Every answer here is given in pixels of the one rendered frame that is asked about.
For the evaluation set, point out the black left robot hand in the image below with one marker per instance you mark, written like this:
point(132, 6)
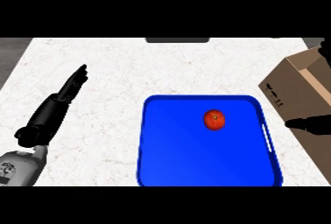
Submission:
point(51, 113)

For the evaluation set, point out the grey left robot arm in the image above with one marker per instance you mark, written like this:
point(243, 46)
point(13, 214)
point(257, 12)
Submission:
point(22, 169)

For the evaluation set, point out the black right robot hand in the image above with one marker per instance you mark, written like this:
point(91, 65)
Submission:
point(317, 124)

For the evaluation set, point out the blue plastic tray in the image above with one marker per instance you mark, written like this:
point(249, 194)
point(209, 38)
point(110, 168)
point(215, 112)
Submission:
point(208, 143)

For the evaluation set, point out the red tomato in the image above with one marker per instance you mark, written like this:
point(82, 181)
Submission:
point(215, 119)

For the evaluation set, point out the brown cardboard box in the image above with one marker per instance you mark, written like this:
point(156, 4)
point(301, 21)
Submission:
point(304, 99)

